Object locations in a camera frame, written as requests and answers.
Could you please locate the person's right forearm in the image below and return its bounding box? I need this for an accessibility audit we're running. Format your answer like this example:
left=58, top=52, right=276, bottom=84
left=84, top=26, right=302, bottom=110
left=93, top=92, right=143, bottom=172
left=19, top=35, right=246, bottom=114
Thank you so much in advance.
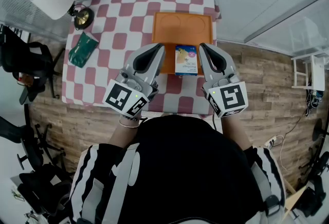
left=221, top=115, right=254, bottom=153

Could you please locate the tangle of cables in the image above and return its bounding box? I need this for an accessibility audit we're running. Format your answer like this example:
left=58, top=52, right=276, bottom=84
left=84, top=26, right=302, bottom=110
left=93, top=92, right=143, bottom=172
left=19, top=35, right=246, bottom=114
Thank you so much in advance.
left=305, top=88, right=323, bottom=118

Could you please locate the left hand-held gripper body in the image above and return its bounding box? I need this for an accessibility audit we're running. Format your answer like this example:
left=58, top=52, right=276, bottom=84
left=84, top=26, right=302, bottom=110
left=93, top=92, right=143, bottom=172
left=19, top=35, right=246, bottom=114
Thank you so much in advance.
left=102, top=69, right=159, bottom=119

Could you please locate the cardboard sheet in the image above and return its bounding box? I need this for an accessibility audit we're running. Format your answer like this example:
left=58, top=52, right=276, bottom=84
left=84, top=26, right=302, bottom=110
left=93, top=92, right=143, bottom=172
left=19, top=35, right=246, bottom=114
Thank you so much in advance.
left=284, top=182, right=309, bottom=215

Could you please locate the black office chair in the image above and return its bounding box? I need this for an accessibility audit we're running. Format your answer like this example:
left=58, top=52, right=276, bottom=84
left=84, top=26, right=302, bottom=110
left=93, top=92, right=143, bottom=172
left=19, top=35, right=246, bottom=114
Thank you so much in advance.
left=0, top=26, right=66, bottom=105
left=295, top=148, right=329, bottom=218
left=16, top=163, right=75, bottom=216
left=0, top=115, right=66, bottom=171

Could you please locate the person's left forearm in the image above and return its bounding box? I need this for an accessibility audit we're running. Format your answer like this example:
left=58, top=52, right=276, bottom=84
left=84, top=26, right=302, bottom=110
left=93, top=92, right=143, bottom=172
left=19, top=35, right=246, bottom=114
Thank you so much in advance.
left=110, top=117, right=142, bottom=149

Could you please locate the black round-base stand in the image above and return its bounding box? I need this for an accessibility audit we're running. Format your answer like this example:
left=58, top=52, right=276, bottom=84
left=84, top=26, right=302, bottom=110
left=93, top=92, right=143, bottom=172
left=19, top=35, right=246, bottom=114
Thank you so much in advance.
left=312, top=118, right=329, bottom=142

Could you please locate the grey shoulder strap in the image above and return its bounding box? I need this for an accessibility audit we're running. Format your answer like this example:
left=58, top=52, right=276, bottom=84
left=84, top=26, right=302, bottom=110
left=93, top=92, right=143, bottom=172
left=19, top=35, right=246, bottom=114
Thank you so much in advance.
left=102, top=142, right=141, bottom=224
left=250, top=162, right=283, bottom=224

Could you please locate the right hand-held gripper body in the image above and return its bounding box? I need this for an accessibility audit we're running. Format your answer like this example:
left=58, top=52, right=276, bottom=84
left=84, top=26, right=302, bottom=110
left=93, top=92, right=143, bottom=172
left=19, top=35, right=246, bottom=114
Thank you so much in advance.
left=202, top=74, right=249, bottom=119

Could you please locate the person's black white striped top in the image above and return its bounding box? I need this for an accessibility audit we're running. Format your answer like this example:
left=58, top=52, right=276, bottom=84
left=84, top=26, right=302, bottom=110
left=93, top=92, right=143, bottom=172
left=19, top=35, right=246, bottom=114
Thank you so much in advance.
left=69, top=114, right=286, bottom=224

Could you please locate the blue white snack box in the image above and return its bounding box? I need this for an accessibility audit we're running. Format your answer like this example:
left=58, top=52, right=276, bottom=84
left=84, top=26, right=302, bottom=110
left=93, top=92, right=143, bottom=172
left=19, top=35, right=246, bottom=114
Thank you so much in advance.
left=174, top=45, right=198, bottom=77

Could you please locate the thin bracelet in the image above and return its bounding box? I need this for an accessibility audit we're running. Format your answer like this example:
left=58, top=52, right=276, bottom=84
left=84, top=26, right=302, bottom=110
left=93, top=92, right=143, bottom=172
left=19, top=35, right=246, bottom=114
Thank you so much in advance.
left=118, top=119, right=141, bottom=129

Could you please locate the green packet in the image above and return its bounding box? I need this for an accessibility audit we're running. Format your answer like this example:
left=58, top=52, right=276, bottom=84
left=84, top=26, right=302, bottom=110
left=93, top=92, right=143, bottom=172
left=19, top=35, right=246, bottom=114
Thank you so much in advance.
left=68, top=31, right=100, bottom=69

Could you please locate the orange plastic tray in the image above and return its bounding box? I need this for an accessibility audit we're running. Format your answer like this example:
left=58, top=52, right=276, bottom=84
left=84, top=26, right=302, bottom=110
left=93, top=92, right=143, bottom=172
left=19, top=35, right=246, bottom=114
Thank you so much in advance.
left=151, top=11, right=214, bottom=76

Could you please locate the white power strip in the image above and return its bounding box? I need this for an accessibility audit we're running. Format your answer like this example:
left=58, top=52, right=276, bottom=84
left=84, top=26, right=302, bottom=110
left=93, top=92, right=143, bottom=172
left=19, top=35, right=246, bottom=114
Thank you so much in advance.
left=264, top=135, right=278, bottom=148

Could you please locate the red white checkered tablecloth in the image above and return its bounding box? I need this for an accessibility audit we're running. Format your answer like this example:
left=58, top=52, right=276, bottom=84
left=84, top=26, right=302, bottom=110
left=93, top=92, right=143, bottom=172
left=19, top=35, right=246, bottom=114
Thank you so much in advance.
left=61, top=0, right=222, bottom=119

